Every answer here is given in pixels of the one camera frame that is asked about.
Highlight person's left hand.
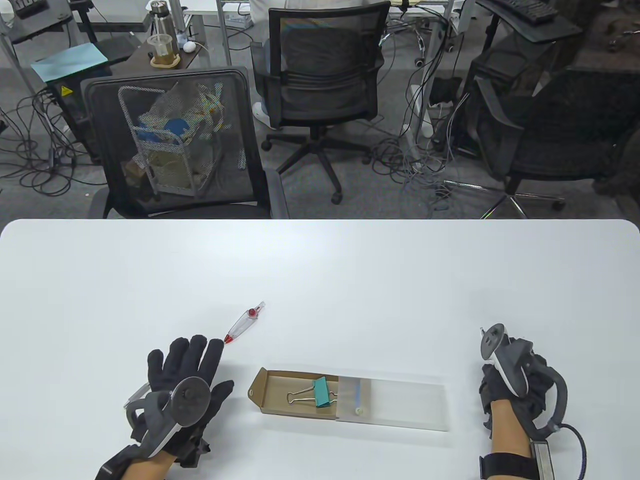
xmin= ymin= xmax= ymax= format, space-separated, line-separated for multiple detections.
xmin=127 ymin=334 xmax=235 ymax=469

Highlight person's right hand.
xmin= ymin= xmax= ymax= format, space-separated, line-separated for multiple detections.
xmin=479 ymin=352 xmax=556 ymax=441

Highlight clear transparent pen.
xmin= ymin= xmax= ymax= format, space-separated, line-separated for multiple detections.
xmin=123 ymin=382 xmax=151 ymax=410

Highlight clear pen with red tip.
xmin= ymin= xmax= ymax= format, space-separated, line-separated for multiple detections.
xmin=223 ymin=301 xmax=267 ymax=346

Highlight kraft and frosted pencil case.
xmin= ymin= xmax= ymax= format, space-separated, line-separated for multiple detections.
xmin=248 ymin=367 xmax=449 ymax=433

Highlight teal binder clip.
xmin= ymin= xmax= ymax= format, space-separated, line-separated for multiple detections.
xmin=286 ymin=378 xmax=339 ymax=410

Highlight person's right forearm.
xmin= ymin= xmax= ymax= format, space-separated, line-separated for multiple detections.
xmin=487 ymin=400 xmax=534 ymax=458

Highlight grey right hand controller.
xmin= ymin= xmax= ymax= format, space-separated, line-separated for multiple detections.
xmin=479 ymin=323 xmax=569 ymax=437

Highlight grey hand controller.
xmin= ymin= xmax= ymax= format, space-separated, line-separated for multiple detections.
xmin=479 ymin=323 xmax=569 ymax=437
xmin=125 ymin=377 xmax=212 ymax=459

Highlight grey left hand controller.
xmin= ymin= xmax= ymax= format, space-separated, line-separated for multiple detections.
xmin=125 ymin=377 xmax=212 ymax=459

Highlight black mesh chair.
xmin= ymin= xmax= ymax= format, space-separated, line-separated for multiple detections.
xmin=80 ymin=66 xmax=291 ymax=220

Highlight dark mesh armchair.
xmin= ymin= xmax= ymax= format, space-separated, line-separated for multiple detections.
xmin=445 ymin=47 xmax=637 ymax=220

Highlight black box with yellow sticker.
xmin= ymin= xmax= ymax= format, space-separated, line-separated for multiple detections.
xmin=47 ymin=75 xmax=109 ymax=164

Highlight dark side table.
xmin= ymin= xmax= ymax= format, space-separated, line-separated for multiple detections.
xmin=107 ymin=14 xmax=206 ymax=82

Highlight clear plastic cup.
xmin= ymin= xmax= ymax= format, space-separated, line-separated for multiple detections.
xmin=146 ymin=34 xmax=181 ymax=68

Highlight black swivel office chair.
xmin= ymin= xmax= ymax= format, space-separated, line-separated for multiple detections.
xmin=250 ymin=1 xmax=386 ymax=205

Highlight teal paper folder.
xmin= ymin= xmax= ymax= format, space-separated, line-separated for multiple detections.
xmin=31 ymin=42 xmax=110 ymax=84

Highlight steel water bottle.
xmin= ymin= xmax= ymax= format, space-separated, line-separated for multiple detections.
xmin=150 ymin=0 xmax=176 ymax=44

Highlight black keyboard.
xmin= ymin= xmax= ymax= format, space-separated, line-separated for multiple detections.
xmin=492 ymin=0 xmax=557 ymax=25

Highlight black right wrist strap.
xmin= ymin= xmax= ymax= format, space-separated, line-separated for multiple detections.
xmin=479 ymin=451 xmax=539 ymax=480

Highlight black wrist strap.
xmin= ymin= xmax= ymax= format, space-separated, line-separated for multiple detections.
xmin=95 ymin=444 xmax=147 ymax=480
xmin=479 ymin=451 xmax=539 ymax=480

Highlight black right glove cable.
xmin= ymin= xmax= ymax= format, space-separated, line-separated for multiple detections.
xmin=552 ymin=422 xmax=587 ymax=480

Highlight black left wrist strap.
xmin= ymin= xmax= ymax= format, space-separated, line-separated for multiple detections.
xmin=95 ymin=444 xmax=147 ymax=480

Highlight white wire basket cart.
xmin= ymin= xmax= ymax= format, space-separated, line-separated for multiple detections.
xmin=118 ymin=82 xmax=249 ymax=199

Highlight tangle of floor cables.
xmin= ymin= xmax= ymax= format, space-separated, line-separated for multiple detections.
xmin=370 ymin=15 xmax=482 ymax=212

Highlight black floor cables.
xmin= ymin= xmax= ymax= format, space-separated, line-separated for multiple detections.
xmin=0 ymin=90 xmax=92 ymax=197

